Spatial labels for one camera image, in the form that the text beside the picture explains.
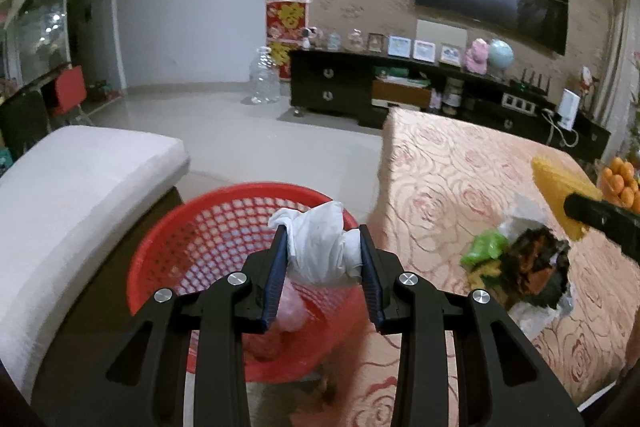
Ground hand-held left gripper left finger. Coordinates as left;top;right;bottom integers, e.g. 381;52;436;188
30;224;291;427

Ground white plastic bag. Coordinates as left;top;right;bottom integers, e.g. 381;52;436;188
268;201;363;285

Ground dark snack wrapper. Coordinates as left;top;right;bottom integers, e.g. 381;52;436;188
499;227;572;311

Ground black television cabinet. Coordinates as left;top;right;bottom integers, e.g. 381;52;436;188
290;49;612;162

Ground wooden framed picture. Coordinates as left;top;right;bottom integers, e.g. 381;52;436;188
439;43;463;66

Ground light blue globe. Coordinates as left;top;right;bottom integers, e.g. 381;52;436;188
487;39;516;72

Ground black wifi router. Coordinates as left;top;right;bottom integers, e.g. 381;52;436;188
509;69;553;96

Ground red plastic mesh basket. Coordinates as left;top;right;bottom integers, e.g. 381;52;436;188
126;181;371;383

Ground white power strip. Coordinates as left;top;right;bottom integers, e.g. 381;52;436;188
501;93;538;113

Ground red white figurine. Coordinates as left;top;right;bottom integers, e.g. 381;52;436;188
579;67;600;105

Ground pink plush toy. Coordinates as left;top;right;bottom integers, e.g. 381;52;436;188
464;38;490;74

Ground clear large water bottle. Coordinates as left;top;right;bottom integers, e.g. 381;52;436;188
248;47;282;106

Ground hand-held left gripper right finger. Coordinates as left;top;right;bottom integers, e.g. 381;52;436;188
357;224;586;427

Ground clear plastic bag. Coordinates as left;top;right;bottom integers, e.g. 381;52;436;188
499;197;576;333

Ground white framed picture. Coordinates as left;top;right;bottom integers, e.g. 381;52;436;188
387;36;412;58
413;39;437;62

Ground white board behind frames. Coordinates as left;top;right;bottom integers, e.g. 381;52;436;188
416;19;468;52

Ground pink plastic bag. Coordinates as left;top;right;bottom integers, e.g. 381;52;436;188
272;282;311;334

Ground red chair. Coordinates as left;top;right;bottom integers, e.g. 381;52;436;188
54;66;94;126

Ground dark chair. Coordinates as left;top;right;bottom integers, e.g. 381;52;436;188
0;89;51;158

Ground wooden drawer box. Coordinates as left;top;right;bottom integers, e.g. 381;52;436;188
372;79;433;108

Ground white box-shaped device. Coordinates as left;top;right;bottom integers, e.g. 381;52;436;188
557;89;581;130

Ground small doll figure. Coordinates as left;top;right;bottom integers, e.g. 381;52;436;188
302;27;326;50

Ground pile of oranges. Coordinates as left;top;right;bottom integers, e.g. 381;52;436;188
597;157;640;214

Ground yellow sponge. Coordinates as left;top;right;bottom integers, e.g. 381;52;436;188
531;156;604;242

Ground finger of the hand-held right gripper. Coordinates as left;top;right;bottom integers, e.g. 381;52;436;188
563;192;640;259

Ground rose patterned tablecloth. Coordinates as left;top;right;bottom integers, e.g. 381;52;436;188
245;107;640;427

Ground red festive wall banner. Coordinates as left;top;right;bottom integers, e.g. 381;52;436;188
265;0;307;80

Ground green plastic wrapper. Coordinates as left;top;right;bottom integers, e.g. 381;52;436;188
460;231;509;268

